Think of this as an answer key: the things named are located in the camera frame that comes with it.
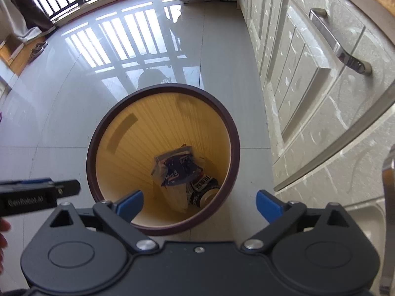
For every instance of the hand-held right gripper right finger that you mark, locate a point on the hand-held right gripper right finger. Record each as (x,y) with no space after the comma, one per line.
(270,206)

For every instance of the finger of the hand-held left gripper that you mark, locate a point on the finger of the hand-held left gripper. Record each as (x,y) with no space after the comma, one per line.
(66,188)

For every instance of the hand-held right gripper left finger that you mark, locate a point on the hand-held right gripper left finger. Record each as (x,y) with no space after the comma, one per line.
(131,205)

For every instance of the blue wrapper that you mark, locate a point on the blue wrapper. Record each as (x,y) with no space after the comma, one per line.
(177,166)

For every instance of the crushed blue drink can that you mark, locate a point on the crushed blue drink can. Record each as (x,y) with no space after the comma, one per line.
(205,191)

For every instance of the yellow bin with brown rim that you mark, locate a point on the yellow bin with brown rim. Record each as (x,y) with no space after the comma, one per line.
(139,135)

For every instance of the person's left hand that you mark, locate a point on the person's left hand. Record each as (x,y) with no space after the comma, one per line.
(3,225)

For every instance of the cream cabinet bench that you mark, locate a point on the cream cabinet bench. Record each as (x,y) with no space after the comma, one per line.
(308,83)

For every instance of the pair of sandals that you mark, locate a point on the pair of sandals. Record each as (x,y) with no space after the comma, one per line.
(37,51)

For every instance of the wooden floor platform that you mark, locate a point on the wooden floor platform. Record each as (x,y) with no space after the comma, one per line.
(9,55)

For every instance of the dark brown curtain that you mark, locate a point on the dark brown curtain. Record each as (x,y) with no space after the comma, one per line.
(27,12)

